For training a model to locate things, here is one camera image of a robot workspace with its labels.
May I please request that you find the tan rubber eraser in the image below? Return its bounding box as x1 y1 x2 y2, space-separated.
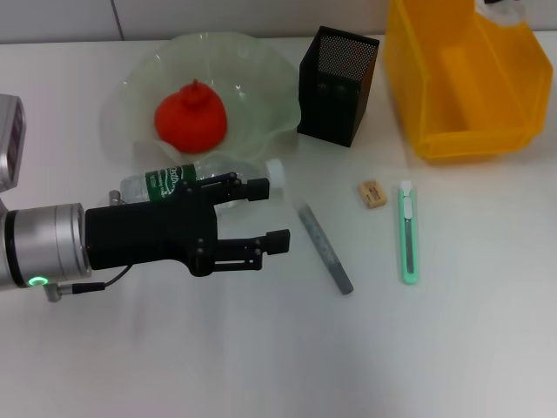
357 179 388 210

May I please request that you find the yellow plastic storage bin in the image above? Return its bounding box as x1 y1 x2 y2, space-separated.
382 0 554 165

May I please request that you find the green label water bottle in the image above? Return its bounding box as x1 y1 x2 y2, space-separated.
119 158 288 214

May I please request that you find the left gripper connector cable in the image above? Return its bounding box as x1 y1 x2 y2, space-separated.
45 189 132 303

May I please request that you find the pale green glass fruit plate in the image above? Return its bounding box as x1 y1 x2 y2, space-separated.
100 30 302 165

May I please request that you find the green utility knife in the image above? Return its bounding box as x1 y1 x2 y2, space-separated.
397 180 422 287

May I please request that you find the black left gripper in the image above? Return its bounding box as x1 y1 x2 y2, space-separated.
84 172 292 278

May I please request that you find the red-orange toy orange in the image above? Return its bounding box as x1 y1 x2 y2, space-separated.
154 78 229 153

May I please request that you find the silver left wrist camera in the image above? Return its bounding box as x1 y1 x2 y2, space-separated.
0 93 25 192

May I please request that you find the black mesh pen holder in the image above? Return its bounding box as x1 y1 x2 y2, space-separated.
297 24 381 149

